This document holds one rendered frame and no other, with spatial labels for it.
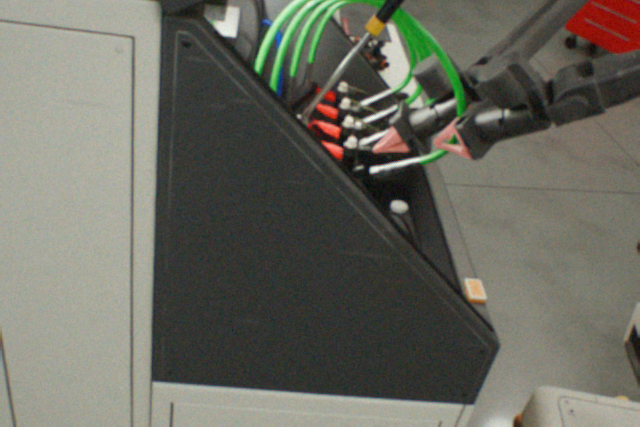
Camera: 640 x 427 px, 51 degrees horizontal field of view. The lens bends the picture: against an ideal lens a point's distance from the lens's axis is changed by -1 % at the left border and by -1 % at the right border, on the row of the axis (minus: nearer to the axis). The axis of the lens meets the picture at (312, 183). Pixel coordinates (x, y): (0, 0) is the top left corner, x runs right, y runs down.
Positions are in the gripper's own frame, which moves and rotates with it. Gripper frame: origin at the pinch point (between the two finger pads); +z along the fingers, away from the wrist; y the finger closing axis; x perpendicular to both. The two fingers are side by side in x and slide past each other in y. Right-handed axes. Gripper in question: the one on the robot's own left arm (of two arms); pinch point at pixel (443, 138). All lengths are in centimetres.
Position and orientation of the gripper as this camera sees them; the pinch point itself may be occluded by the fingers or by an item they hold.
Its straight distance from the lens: 117.1
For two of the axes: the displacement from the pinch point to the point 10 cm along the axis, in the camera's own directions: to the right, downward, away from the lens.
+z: -6.0, 1.6, 7.9
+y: -6.1, 5.4, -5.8
